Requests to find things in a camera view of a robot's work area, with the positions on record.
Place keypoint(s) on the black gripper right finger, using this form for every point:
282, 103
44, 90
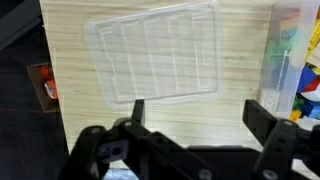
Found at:
283, 146

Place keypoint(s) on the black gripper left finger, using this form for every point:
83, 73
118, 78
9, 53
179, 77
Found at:
100, 156

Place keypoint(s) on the orange-yellow toy block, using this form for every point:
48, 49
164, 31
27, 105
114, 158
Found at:
295, 116

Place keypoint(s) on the small green block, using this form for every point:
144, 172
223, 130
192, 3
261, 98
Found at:
300, 104

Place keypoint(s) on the small blue block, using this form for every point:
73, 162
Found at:
311, 110

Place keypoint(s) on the white checkered block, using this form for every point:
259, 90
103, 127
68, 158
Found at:
270, 100

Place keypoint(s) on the white and red block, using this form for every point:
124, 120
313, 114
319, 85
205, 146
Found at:
313, 87

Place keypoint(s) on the blue toy block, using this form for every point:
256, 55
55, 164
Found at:
306, 76

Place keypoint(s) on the green toy block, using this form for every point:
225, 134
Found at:
280, 51

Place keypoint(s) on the clear plastic storage box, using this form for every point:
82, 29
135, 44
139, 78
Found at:
300, 40

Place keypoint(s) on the yellow studded block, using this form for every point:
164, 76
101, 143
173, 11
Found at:
315, 38

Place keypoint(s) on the red and silver object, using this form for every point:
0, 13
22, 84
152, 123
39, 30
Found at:
51, 90

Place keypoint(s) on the orange object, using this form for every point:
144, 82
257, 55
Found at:
46, 71

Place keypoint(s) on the clear plastic lid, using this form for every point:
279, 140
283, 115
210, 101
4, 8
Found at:
160, 53

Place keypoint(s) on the dark grey panel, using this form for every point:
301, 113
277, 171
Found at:
16, 23

